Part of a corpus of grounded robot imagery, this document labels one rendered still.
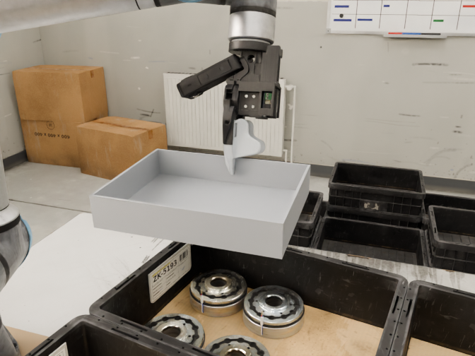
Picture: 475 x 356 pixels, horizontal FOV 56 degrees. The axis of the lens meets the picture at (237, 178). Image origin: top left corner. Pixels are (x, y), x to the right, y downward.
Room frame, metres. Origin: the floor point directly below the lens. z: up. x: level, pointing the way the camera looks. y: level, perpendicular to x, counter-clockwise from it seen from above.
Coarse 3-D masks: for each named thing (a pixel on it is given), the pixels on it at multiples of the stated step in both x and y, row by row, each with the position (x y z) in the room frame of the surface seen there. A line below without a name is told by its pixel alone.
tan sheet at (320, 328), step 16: (176, 304) 0.66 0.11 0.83; (304, 304) 0.66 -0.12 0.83; (208, 320) 0.62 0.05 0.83; (224, 320) 0.62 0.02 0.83; (240, 320) 0.62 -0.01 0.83; (304, 320) 0.62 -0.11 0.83; (320, 320) 0.62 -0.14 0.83; (336, 320) 0.62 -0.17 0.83; (352, 320) 0.62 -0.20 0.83; (208, 336) 0.58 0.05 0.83; (256, 336) 0.58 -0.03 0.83; (304, 336) 0.58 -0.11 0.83; (320, 336) 0.58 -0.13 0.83; (336, 336) 0.58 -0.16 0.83; (352, 336) 0.58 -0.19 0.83; (368, 336) 0.58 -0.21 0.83; (272, 352) 0.54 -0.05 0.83; (288, 352) 0.54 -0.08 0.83; (304, 352) 0.54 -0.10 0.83; (320, 352) 0.54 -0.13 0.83; (336, 352) 0.54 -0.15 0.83; (352, 352) 0.54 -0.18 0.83; (368, 352) 0.54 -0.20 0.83
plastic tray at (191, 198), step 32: (160, 160) 0.74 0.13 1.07; (192, 160) 0.72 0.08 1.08; (224, 160) 0.71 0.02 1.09; (256, 160) 0.69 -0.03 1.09; (96, 192) 0.57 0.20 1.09; (128, 192) 0.64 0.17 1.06; (160, 192) 0.67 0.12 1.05; (192, 192) 0.67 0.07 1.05; (224, 192) 0.67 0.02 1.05; (256, 192) 0.66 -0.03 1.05; (288, 192) 0.66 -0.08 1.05; (96, 224) 0.56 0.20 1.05; (128, 224) 0.54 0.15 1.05; (160, 224) 0.53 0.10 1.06; (192, 224) 0.51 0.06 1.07; (224, 224) 0.50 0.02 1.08; (256, 224) 0.49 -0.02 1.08; (288, 224) 0.51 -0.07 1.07
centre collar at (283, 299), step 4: (268, 292) 0.65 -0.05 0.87; (272, 292) 0.65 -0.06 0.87; (276, 292) 0.65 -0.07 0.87; (264, 296) 0.64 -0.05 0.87; (268, 296) 0.64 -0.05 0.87; (272, 296) 0.64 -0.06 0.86; (276, 296) 0.64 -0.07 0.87; (280, 296) 0.64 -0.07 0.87; (284, 296) 0.64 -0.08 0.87; (260, 300) 0.62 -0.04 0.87; (264, 300) 0.63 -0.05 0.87; (284, 300) 0.62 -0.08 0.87; (260, 304) 0.62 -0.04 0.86; (264, 304) 0.61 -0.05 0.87; (284, 304) 0.61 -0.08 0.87; (264, 308) 0.61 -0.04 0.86; (268, 308) 0.60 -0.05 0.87; (272, 308) 0.60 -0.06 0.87; (276, 308) 0.60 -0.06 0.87; (280, 308) 0.60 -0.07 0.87; (284, 308) 0.61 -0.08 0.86
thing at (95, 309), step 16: (160, 256) 0.66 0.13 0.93; (304, 256) 0.67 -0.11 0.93; (320, 256) 0.66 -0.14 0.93; (144, 272) 0.62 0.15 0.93; (368, 272) 0.62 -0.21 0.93; (384, 272) 0.61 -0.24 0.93; (112, 288) 0.57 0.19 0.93; (400, 288) 0.57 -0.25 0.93; (96, 304) 0.53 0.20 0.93; (400, 304) 0.53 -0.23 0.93; (112, 320) 0.50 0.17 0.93; (128, 320) 0.50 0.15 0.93; (160, 336) 0.47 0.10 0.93; (384, 336) 0.47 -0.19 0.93; (192, 352) 0.44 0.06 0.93; (208, 352) 0.44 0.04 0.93; (384, 352) 0.44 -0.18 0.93
